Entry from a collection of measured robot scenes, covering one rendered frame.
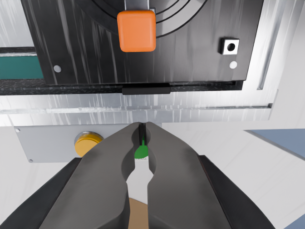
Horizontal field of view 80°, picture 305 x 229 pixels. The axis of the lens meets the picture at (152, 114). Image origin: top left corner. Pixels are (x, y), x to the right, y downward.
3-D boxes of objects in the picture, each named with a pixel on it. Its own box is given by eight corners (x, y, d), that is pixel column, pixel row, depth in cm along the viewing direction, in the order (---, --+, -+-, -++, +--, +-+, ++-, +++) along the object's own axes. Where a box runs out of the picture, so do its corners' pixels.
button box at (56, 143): (159, 139, 34) (161, 162, 29) (47, 141, 34) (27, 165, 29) (159, 104, 31) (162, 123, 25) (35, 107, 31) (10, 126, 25)
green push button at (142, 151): (152, 151, 29) (152, 159, 27) (126, 151, 29) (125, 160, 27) (151, 129, 27) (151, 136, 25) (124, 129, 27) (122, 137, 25)
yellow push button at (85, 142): (107, 151, 29) (104, 160, 27) (81, 152, 29) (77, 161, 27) (103, 130, 27) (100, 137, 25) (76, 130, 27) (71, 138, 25)
